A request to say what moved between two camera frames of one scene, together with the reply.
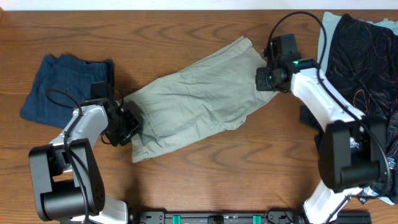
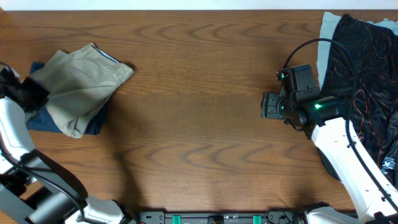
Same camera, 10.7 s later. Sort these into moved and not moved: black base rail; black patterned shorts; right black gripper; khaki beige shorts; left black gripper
Moved: right black gripper; left black gripper; khaki beige shorts
Not moved: black patterned shorts; black base rail
